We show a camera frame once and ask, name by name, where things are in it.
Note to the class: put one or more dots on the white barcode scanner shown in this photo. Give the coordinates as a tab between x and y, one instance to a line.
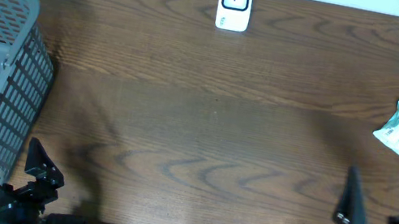
233	15

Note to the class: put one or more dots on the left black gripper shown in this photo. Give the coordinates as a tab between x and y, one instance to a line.
41	195

